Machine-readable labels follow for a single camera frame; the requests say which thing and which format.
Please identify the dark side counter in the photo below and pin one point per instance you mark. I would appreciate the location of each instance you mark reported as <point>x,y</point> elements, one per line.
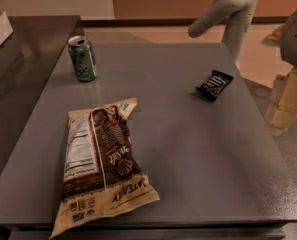
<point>27,59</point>

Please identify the brown chip bag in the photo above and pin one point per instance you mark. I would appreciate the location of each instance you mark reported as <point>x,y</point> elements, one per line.
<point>101,179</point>

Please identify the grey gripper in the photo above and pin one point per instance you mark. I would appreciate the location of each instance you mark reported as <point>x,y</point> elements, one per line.
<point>296,39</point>

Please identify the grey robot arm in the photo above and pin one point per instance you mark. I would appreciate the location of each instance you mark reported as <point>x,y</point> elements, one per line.
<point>238,14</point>

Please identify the green soda can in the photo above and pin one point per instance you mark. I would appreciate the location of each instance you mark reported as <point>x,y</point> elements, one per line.
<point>80,50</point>

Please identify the black rxbar chocolate bar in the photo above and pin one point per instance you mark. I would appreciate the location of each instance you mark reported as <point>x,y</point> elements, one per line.
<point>214,85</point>

